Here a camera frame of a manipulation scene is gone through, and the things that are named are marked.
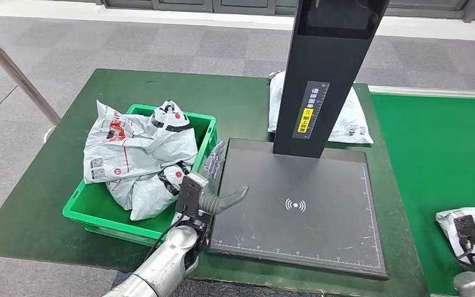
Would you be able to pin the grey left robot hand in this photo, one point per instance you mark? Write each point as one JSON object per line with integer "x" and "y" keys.
{"x": 221, "y": 203}

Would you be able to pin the grey parcel bag black marks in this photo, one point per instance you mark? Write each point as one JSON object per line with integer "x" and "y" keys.
{"x": 151, "y": 201}

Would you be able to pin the grey parcel bag red print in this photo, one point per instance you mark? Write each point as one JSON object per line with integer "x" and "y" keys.
{"x": 131, "y": 147}
{"x": 446, "y": 221}

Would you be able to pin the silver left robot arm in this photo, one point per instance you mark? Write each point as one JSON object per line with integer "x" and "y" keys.
{"x": 168, "y": 262}

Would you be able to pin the white flat parcel bag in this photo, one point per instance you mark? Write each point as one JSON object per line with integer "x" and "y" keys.
{"x": 350, "y": 121}

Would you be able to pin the green conveyor belt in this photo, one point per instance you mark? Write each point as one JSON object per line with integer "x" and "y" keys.
{"x": 446, "y": 164}

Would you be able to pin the green plastic crate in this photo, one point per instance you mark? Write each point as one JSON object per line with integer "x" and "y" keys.
{"x": 94, "y": 209}

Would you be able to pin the black scanner column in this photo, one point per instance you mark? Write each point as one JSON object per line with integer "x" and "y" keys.
{"x": 311, "y": 69}

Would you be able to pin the green table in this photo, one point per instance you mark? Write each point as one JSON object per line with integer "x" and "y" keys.
{"x": 98, "y": 90}

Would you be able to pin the white pole foot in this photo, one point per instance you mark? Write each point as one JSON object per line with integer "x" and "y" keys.
{"x": 48, "y": 134}

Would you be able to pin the metal pole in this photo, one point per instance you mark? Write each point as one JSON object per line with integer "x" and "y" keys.
{"x": 16, "y": 76}

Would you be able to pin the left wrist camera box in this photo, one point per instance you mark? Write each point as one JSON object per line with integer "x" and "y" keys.
{"x": 190, "y": 196}

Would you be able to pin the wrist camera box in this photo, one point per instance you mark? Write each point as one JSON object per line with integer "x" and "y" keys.
{"x": 467, "y": 231}
{"x": 190, "y": 196}

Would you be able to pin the black scanner base plate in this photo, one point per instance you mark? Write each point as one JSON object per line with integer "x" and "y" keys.
{"x": 303, "y": 237}

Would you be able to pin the white conveyor frame rail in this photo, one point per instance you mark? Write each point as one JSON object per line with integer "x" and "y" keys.
{"x": 426, "y": 92}

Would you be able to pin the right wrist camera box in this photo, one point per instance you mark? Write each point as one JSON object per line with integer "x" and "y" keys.
{"x": 467, "y": 231}

